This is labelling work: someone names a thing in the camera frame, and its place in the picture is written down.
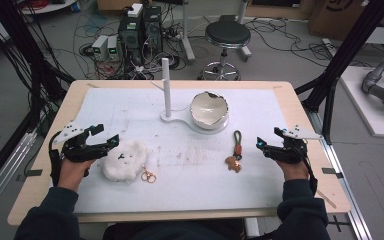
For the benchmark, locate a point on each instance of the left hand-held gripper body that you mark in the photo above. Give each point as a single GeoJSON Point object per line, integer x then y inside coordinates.
{"type": "Point", "coordinates": [76, 150]}

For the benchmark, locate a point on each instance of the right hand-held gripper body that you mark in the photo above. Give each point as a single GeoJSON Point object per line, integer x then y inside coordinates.
{"type": "Point", "coordinates": [293, 150]}

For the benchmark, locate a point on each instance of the person's right hand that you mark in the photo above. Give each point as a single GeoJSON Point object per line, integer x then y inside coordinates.
{"type": "Point", "coordinates": [293, 171]}

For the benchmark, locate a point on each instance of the person's left hand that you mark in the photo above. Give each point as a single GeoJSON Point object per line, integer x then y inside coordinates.
{"type": "Point", "coordinates": [71, 175]}

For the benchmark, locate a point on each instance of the white cracked-edge bowl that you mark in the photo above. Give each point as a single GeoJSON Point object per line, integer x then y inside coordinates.
{"type": "Point", "coordinates": [209, 110]}

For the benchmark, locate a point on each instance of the white platform board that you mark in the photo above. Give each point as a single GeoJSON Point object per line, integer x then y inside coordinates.
{"type": "Point", "coordinates": [363, 110]}

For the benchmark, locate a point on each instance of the small grey power supply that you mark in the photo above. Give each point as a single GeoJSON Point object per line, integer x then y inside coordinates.
{"type": "Point", "coordinates": [100, 46]}
{"type": "Point", "coordinates": [112, 48]}

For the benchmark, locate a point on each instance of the white table mat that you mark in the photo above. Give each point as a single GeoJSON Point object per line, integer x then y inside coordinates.
{"type": "Point", "coordinates": [186, 186]}

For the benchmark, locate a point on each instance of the black computer tower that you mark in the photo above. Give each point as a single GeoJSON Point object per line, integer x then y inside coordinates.
{"type": "Point", "coordinates": [153, 30]}
{"type": "Point", "coordinates": [130, 36]}

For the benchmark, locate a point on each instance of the person's lap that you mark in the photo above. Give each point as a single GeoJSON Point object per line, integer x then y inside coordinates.
{"type": "Point", "coordinates": [173, 231]}

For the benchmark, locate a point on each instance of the black round stool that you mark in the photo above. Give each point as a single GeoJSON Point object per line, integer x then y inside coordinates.
{"type": "Point", "coordinates": [227, 33]}

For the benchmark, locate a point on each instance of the white box on computer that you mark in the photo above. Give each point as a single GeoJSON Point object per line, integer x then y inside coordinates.
{"type": "Point", "coordinates": [135, 10]}

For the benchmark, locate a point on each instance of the white metal table leg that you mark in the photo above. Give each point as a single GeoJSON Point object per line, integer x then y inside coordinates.
{"type": "Point", "coordinates": [186, 36]}

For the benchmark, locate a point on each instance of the cardboard box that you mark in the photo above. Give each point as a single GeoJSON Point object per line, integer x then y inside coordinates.
{"type": "Point", "coordinates": [343, 16]}

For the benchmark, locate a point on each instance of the aluminium rail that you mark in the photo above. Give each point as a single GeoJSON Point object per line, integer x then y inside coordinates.
{"type": "Point", "coordinates": [346, 180]}
{"type": "Point", "coordinates": [3, 176]}

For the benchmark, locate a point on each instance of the white stand with post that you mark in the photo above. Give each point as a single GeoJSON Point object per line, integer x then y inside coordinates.
{"type": "Point", "coordinates": [166, 86]}

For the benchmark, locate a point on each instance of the black frame post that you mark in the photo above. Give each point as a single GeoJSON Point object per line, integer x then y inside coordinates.
{"type": "Point", "coordinates": [20, 43]}
{"type": "Point", "coordinates": [343, 56]}

